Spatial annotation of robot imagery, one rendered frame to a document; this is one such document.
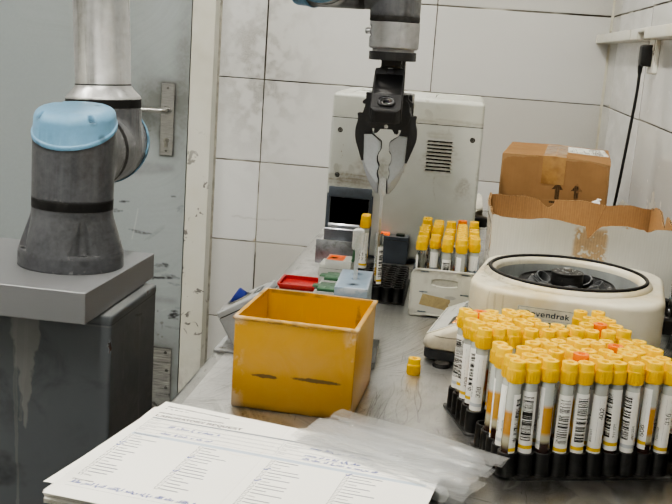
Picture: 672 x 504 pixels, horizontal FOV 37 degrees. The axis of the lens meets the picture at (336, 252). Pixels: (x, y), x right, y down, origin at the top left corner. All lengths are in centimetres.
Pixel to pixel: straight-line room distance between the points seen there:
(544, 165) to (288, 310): 112
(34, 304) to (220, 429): 47
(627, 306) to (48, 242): 78
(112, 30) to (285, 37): 164
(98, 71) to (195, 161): 165
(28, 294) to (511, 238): 70
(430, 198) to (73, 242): 69
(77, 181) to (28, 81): 195
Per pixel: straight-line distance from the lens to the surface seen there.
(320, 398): 105
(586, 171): 219
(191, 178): 321
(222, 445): 94
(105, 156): 145
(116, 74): 158
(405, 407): 111
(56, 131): 144
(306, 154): 318
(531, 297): 119
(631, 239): 156
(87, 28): 158
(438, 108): 181
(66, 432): 148
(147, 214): 327
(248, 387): 107
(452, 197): 182
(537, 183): 219
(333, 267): 145
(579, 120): 314
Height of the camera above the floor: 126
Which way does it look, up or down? 12 degrees down
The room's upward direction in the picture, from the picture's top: 4 degrees clockwise
